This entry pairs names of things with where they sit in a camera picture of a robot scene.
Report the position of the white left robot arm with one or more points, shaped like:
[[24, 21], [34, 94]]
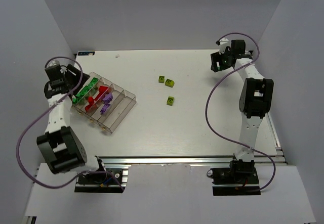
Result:
[[59, 145]]

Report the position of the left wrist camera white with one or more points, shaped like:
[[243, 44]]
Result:
[[57, 63]]

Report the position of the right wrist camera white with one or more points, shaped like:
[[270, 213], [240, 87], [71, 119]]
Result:
[[223, 46]]

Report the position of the purple plate green lego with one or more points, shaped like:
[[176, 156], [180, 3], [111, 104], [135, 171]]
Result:
[[104, 108], [108, 98]]

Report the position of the red rectangular lego brick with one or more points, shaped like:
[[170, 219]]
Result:
[[102, 90]]

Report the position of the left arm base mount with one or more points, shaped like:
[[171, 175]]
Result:
[[103, 183]]

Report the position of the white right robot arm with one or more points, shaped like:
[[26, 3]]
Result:
[[254, 102]]

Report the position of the green square lego brick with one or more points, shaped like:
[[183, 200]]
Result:
[[93, 90]]

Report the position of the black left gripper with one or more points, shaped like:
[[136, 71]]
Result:
[[76, 76]]

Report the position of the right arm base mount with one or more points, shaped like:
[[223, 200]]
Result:
[[239, 179]]

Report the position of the clear compartment organizer tray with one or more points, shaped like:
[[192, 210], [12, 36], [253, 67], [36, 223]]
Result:
[[103, 102]]

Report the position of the small red lego brick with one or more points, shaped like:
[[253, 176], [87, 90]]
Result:
[[90, 107]]

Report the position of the blue label left corner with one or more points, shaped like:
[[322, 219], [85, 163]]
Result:
[[86, 53]]

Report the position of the lime lego brick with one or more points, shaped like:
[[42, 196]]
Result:
[[169, 83], [170, 101], [161, 79]]

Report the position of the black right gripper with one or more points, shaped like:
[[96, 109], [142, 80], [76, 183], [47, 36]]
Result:
[[216, 61]]

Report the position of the green lego from plate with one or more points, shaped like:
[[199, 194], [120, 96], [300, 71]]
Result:
[[93, 82]]

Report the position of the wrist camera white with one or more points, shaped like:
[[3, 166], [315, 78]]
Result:
[[223, 46], [57, 63]]

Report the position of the long green lego brick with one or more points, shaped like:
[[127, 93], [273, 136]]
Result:
[[82, 93]]

